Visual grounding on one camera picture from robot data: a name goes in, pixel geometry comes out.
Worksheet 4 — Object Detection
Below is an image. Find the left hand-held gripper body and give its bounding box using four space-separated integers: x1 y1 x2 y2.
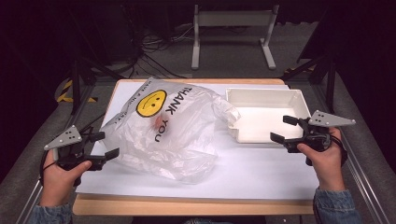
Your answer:
43 124 106 173

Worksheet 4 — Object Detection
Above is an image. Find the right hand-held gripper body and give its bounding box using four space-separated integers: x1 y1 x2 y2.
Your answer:
286 109 357 166

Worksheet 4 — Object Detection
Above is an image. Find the translucent smiley plastic bag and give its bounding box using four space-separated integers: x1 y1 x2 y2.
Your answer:
100 77 241 185

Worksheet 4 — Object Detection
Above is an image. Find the person's right hand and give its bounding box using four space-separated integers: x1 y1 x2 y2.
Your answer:
296 127 347 191

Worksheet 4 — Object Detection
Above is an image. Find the person's left hand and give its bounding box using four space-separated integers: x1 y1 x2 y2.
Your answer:
39 150 93 208

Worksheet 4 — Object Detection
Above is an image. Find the white plastic tray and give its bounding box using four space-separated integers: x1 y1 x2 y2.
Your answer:
225 87 312 145

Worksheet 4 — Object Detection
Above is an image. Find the black tripod stand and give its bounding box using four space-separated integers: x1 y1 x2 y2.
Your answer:
68 58 126 116
280 52 338 114

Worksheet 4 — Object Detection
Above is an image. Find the yellow black floor tape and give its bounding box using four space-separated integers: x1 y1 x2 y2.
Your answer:
55 79 98 104

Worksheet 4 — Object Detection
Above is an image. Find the white metal stand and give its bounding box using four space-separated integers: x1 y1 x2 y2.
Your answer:
191 3 280 71

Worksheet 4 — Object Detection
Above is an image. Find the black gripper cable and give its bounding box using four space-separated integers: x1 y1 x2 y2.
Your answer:
38 148 61 188
329 133 349 167

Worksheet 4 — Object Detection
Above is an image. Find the aluminium rail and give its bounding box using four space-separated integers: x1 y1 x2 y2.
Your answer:
14 83 96 224
311 82 391 224

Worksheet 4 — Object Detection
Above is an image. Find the bundle of floor cables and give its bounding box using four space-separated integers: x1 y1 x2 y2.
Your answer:
124 21 194 79

